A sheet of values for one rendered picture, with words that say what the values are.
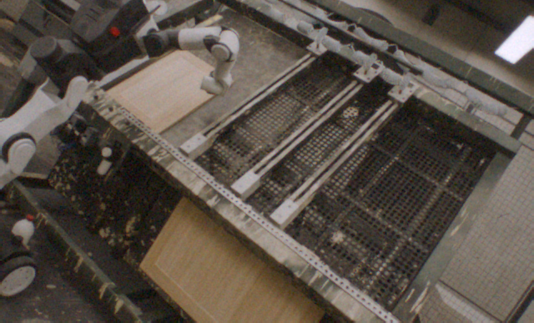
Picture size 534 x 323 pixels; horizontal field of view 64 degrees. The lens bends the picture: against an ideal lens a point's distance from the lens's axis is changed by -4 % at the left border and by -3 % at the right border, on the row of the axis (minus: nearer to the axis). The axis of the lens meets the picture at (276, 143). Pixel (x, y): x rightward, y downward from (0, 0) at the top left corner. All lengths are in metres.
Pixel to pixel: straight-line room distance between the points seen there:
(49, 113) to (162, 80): 0.76
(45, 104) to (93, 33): 0.36
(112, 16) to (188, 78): 0.76
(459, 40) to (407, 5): 0.98
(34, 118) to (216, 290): 1.12
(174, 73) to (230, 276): 1.16
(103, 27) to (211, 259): 1.17
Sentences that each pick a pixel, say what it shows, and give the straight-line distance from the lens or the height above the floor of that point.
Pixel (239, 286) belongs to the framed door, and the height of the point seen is 0.53.
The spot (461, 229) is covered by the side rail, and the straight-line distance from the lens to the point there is 2.12.
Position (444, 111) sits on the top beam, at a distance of 2.51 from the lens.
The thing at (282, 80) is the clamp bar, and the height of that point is 1.47.
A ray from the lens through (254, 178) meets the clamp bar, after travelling 2.00.
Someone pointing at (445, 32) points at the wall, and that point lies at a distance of 7.50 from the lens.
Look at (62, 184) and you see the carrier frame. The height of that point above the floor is 0.26.
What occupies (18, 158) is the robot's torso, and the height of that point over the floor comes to 0.59.
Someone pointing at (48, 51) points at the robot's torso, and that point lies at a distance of 1.91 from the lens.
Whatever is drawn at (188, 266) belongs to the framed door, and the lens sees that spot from 2.31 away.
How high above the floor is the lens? 1.32
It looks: 4 degrees down
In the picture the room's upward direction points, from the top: 33 degrees clockwise
